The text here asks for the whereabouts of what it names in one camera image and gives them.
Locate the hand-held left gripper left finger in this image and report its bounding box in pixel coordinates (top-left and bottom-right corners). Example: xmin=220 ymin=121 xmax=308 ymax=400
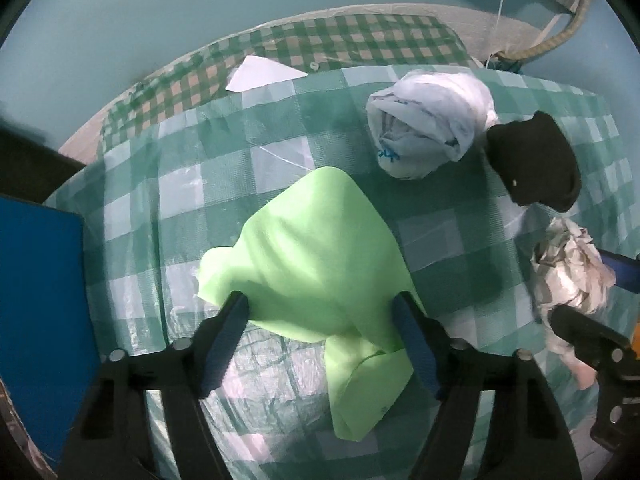
xmin=59 ymin=291 xmax=249 ymax=480

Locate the cardboard box with blue outside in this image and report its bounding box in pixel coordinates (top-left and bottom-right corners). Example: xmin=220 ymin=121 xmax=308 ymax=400
xmin=0 ymin=195 xmax=86 ymax=463

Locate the green checked plastic tablecloth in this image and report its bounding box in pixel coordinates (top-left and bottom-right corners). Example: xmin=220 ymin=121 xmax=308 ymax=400
xmin=45 ymin=65 xmax=640 ymax=480

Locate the striped hose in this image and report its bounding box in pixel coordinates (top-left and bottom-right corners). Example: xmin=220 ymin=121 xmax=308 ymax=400
xmin=500 ymin=0 xmax=593 ymax=61

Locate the light green cloth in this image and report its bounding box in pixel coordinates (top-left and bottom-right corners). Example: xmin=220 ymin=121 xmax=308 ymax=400
xmin=196 ymin=166 xmax=428 ymax=442

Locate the patterned white baby garment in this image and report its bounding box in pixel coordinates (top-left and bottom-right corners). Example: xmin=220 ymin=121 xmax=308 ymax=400
xmin=530 ymin=217 xmax=618 ymax=391

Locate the rolled white cloth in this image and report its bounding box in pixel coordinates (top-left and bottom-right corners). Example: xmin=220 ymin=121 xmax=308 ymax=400
xmin=366 ymin=71 xmax=500 ymax=181

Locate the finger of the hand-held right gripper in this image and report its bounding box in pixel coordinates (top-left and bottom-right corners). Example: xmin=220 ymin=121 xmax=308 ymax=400
xmin=597 ymin=250 xmax=640 ymax=296
xmin=550 ymin=305 xmax=640 ymax=453

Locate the white paper sheet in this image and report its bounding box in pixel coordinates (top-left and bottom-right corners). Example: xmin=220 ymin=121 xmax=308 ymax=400
xmin=225 ymin=55 xmax=309 ymax=93

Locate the black sock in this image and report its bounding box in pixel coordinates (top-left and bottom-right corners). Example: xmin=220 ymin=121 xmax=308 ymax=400
xmin=486 ymin=111 xmax=582 ymax=212

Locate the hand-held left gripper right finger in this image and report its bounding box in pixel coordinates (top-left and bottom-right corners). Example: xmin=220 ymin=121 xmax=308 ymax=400
xmin=392 ymin=291 xmax=583 ymax=480

